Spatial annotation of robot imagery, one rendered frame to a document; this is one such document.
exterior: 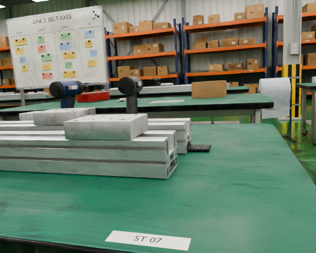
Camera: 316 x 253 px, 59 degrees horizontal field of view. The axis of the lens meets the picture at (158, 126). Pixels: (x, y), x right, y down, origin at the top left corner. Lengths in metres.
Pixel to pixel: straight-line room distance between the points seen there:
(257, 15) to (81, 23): 7.32
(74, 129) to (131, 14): 11.52
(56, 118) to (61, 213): 0.45
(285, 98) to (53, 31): 3.29
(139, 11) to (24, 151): 11.40
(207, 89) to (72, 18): 2.21
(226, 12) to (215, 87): 8.76
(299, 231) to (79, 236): 0.29
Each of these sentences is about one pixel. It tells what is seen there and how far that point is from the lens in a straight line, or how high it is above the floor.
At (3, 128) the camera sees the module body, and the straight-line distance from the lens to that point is 1.05.
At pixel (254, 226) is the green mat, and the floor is 0.78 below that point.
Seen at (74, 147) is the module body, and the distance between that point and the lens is 0.67.
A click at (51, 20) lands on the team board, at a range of 4.27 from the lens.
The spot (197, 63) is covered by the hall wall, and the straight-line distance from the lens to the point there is 11.18.
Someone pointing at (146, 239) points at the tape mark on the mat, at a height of 0.78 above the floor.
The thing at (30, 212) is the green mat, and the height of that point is 0.78.
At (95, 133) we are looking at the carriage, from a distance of 0.61.
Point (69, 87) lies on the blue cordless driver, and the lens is 1.11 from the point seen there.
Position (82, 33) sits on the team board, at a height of 1.63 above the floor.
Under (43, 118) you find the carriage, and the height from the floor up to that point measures 0.89.
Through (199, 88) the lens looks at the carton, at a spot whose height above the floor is 0.87.
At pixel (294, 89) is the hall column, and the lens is 6.23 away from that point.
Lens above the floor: 0.99
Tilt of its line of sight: 10 degrees down
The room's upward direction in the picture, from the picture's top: 4 degrees counter-clockwise
